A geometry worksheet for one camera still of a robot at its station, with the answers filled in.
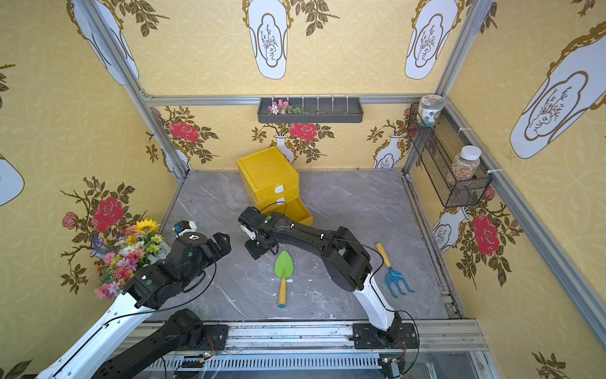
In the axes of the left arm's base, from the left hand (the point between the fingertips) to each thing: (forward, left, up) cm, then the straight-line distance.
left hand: (211, 241), depth 74 cm
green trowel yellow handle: (-2, -22, -18) cm, 29 cm away
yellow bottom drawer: (+22, -25, -14) cm, 36 cm away
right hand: (+7, -14, -14) cm, 21 cm away
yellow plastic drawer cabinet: (+22, -18, +1) cm, 29 cm away
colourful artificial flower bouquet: (-4, +29, -3) cm, 30 cm away
